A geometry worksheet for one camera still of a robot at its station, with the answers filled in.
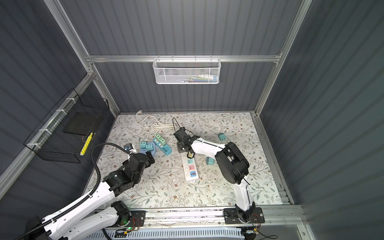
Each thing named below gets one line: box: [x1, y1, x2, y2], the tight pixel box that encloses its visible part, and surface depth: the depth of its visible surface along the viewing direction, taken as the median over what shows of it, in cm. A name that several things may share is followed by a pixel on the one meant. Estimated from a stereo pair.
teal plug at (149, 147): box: [146, 144, 154, 151], surface depth 95 cm
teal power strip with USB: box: [153, 138, 173, 156], surface depth 100 cm
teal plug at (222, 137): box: [218, 133, 227, 141], surface depth 106 cm
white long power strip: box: [180, 152, 199, 181], surface depth 90 cm
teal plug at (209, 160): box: [206, 156, 215, 165], surface depth 93 cm
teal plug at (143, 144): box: [140, 141, 147, 149], surface depth 96 cm
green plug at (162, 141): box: [159, 137, 167, 146], surface depth 98 cm
